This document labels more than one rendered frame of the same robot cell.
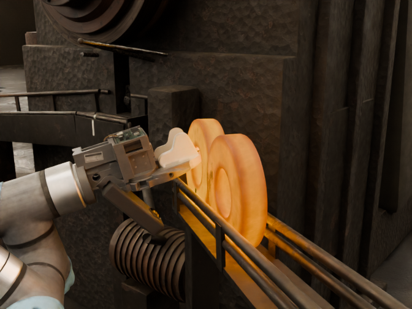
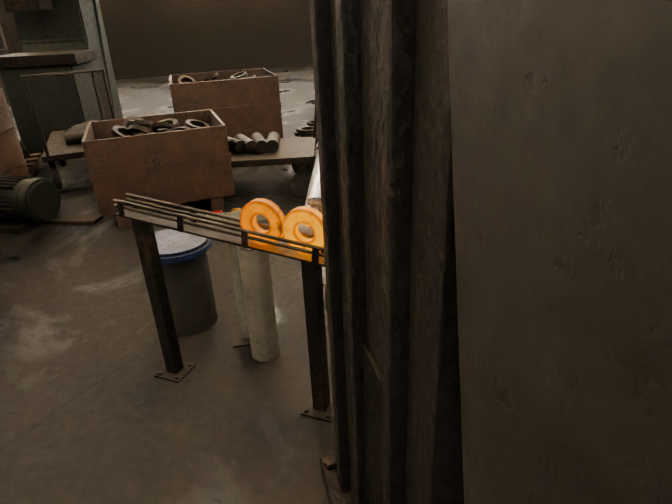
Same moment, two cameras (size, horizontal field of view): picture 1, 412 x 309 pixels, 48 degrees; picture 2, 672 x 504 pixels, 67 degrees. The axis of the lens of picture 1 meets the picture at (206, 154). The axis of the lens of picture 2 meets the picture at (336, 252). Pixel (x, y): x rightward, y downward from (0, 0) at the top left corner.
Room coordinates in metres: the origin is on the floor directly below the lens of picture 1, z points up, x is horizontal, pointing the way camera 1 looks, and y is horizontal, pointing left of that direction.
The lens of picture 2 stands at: (1.70, -1.06, 1.33)
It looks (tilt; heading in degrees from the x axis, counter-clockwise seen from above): 26 degrees down; 129
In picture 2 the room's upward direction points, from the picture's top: 3 degrees counter-clockwise
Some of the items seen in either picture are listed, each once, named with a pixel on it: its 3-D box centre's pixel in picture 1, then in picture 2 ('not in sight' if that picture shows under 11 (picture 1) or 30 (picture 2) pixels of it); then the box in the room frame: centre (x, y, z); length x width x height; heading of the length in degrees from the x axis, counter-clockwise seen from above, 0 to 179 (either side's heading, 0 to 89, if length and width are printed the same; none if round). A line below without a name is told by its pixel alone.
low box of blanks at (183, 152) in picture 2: not in sight; (161, 162); (-1.64, 1.05, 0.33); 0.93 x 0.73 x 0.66; 58
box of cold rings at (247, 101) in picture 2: not in sight; (226, 111); (-2.58, 2.51, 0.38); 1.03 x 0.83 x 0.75; 54
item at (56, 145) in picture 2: not in sight; (81, 122); (-3.00, 1.18, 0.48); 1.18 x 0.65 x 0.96; 151
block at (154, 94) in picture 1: (175, 138); not in sight; (1.04, 0.07, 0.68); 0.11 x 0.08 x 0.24; 141
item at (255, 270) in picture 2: not in sight; (259, 301); (0.33, 0.12, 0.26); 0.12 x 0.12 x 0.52
